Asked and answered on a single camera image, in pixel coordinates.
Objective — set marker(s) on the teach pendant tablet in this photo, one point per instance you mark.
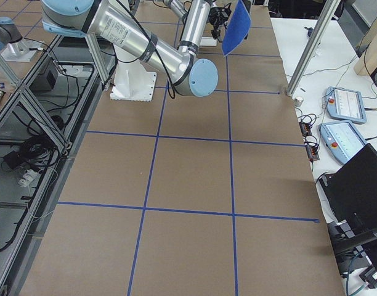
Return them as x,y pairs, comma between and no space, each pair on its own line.
342,138
345,104

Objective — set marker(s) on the upper teach pendant tablet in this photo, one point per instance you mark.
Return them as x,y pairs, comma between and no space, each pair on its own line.
345,104

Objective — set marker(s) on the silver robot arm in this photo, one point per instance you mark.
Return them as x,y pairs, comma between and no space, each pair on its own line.
187,74

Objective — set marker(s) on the aluminium frame post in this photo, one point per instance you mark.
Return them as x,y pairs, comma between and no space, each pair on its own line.
313,42

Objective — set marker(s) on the blue towel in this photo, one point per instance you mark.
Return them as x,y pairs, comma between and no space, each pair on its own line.
237,28

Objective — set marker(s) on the white towel rack base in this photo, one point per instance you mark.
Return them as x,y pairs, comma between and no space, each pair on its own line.
208,42

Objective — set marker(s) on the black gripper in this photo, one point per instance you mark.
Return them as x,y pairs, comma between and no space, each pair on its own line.
218,19

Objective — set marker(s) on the lower teach pendant tablet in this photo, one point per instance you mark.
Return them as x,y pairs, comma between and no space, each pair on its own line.
342,138

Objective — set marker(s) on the small metal cylinder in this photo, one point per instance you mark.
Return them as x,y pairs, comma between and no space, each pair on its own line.
298,101

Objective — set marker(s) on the black adapter box upper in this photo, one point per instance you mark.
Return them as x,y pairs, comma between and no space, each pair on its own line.
305,129

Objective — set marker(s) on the black adapter box lower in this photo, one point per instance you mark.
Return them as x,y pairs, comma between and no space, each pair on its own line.
312,153

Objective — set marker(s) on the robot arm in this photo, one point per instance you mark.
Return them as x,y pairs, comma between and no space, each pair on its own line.
9,33

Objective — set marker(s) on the black adapter box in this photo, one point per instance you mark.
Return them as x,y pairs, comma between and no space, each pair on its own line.
312,153
305,129

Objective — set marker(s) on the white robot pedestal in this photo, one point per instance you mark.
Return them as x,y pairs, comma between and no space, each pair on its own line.
132,82

